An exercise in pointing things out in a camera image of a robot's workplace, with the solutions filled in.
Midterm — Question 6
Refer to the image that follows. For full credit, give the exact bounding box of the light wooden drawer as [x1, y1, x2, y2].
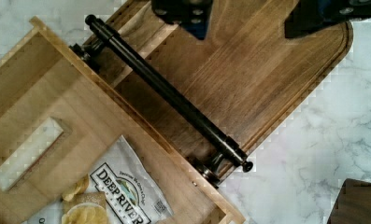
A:
[0, 17, 245, 224]

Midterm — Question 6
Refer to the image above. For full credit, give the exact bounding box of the black metal drawer handle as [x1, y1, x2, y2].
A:
[70, 14, 253, 188]

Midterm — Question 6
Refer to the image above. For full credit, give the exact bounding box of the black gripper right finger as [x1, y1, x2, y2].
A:
[284, 0, 371, 39]

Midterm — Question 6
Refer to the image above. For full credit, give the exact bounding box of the Deep River chips bag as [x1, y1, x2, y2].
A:
[23, 136, 174, 224]

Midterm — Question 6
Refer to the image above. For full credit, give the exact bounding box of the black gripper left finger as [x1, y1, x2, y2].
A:
[150, 0, 213, 40]

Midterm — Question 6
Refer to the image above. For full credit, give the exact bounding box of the dark brown wooden object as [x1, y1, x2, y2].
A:
[327, 178, 371, 224]

